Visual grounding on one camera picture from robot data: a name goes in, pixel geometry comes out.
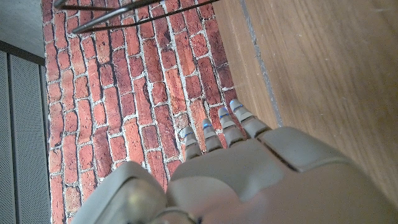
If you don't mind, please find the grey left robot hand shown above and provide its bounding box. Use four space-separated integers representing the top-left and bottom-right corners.
70 98 398 224

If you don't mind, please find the red brick printed backdrop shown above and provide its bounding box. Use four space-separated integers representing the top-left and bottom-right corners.
41 0 249 224

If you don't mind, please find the grey perforated panel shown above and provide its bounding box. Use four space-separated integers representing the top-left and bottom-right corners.
0 40 52 224

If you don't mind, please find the black wire file holder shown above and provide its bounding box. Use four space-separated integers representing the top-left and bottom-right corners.
53 0 219 35

